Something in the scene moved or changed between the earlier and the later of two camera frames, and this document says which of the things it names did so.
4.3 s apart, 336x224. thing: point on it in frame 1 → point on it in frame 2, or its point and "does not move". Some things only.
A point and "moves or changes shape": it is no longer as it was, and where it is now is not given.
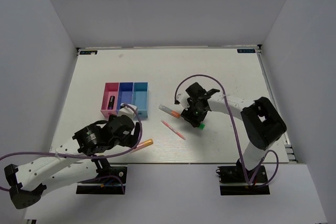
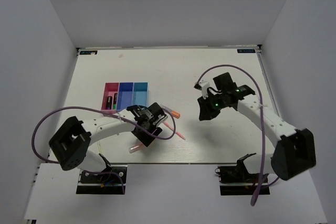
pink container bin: x=111 y=89 does not move
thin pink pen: x=172 y=129 does not move
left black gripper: x=130 y=138 → x=146 y=139
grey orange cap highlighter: x=169 y=111 does not move
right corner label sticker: x=246 y=50 does not move
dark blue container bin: x=125 y=94 does not move
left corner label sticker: x=88 y=52 does not move
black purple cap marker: x=111 y=104 moves or changes shape
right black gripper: x=188 y=115 → x=206 y=113
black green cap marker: x=202 y=126 → x=115 y=100
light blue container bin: x=140 y=98 does not move
